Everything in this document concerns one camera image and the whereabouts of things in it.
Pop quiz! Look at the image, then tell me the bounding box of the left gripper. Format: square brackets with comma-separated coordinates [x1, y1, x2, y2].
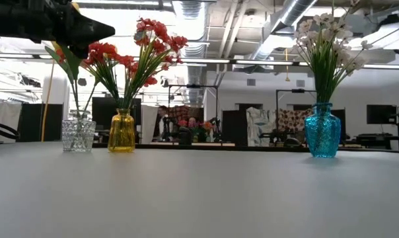
[46, 0, 116, 59]

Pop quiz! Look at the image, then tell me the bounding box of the amber glass vase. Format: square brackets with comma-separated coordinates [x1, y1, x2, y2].
[107, 108, 136, 153]

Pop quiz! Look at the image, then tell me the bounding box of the clear textured glass vase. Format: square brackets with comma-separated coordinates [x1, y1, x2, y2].
[61, 112, 97, 153]

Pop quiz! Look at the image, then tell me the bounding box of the teal glass vase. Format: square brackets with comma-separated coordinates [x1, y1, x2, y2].
[304, 102, 342, 159]

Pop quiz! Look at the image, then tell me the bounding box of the black monitor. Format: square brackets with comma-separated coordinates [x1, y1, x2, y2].
[92, 97, 143, 132]

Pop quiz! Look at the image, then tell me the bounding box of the black partition panel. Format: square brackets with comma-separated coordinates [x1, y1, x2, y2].
[17, 104, 63, 142]

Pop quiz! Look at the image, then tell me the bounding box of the red brown patterned cloth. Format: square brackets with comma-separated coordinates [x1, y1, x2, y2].
[168, 104, 205, 125]

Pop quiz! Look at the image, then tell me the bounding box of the long ceiling light bar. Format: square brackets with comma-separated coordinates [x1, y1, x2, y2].
[0, 52, 399, 70]

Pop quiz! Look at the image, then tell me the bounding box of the black office chair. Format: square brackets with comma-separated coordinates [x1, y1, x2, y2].
[0, 120, 20, 141]

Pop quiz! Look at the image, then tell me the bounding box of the colourful flower bouquet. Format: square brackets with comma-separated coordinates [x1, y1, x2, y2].
[178, 118, 215, 138]

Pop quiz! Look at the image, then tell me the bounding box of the dark door panel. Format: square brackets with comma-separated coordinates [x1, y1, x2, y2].
[221, 110, 250, 146]

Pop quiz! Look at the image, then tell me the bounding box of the white teal patterned cloth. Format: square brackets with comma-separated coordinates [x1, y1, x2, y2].
[245, 106, 278, 147]

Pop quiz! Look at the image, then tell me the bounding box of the brown floral cloth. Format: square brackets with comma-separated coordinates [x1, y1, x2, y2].
[277, 108, 314, 133]

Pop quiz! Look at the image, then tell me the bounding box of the long yellow cable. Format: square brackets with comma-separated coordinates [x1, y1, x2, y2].
[40, 61, 57, 142]

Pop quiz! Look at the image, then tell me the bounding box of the silver ceiling air duct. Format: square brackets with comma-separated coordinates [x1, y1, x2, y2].
[172, 0, 209, 106]

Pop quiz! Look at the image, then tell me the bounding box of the black metal stand frame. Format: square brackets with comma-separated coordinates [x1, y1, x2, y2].
[275, 88, 316, 133]
[168, 85, 219, 133]

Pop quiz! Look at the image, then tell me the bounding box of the black metal table frame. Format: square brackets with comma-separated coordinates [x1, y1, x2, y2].
[92, 141, 399, 155]

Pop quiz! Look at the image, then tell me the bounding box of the black wall screen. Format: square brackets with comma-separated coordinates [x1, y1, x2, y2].
[366, 104, 398, 125]

